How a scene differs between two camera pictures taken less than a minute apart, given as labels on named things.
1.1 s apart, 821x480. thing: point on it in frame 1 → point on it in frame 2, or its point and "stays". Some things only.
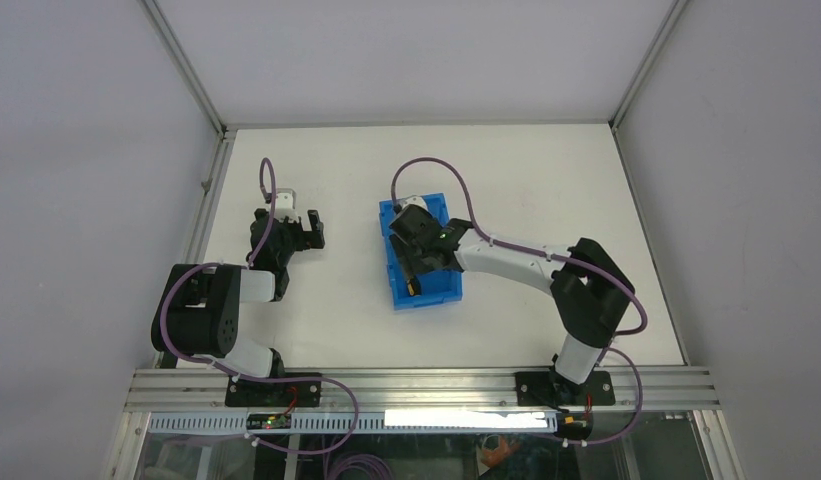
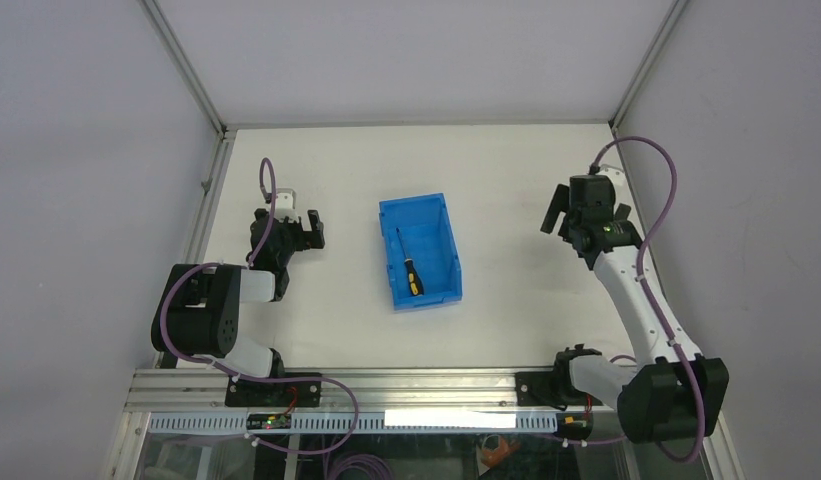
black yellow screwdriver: (413, 286) stays
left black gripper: (298, 234) stays
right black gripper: (416, 258) → (563, 216)
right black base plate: (553, 389) stays
